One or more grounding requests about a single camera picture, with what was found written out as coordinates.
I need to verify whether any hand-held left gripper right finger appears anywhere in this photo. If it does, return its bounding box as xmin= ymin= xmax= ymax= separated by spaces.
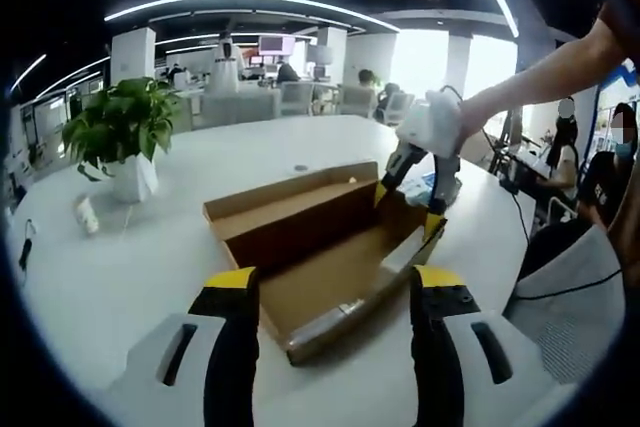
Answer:
xmin=409 ymin=265 xmax=547 ymax=427

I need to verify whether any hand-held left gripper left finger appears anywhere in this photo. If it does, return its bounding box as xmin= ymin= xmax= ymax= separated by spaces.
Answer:
xmin=118 ymin=266 xmax=261 ymax=427

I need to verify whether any brown cardboard shoe box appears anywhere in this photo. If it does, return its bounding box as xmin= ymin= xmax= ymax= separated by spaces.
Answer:
xmin=202 ymin=160 xmax=448 ymax=367

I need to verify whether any person's right hand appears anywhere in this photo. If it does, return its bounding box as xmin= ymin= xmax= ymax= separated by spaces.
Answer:
xmin=454 ymin=92 xmax=492 ymax=149

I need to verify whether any black tripod stand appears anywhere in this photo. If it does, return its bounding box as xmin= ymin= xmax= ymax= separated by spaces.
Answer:
xmin=487 ymin=106 xmax=524 ymax=183

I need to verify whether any row of office chairs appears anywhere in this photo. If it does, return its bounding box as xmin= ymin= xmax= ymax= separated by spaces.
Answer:
xmin=277 ymin=81 xmax=416 ymax=123

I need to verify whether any grey mesh office chair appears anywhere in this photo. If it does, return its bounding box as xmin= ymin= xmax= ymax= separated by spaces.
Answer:
xmin=514 ymin=221 xmax=626 ymax=388

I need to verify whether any white paper cup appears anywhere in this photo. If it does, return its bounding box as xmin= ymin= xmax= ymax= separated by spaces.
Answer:
xmin=73 ymin=196 xmax=100 ymax=236

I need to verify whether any blue framed display board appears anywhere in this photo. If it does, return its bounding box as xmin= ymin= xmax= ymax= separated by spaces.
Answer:
xmin=584 ymin=59 xmax=640 ymax=148

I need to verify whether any person's upper body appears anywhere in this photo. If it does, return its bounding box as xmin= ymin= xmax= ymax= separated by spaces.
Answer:
xmin=594 ymin=0 xmax=640 ymax=273

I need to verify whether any white standing figure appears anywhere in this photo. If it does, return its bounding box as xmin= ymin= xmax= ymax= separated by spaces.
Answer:
xmin=209 ymin=31 xmax=246 ymax=96

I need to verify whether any green plant in white pot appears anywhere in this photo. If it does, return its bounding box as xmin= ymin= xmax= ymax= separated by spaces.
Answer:
xmin=62 ymin=76 xmax=184 ymax=203

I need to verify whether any black charging cable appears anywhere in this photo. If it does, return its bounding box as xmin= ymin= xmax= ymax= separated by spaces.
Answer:
xmin=18 ymin=219 xmax=40 ymax=269

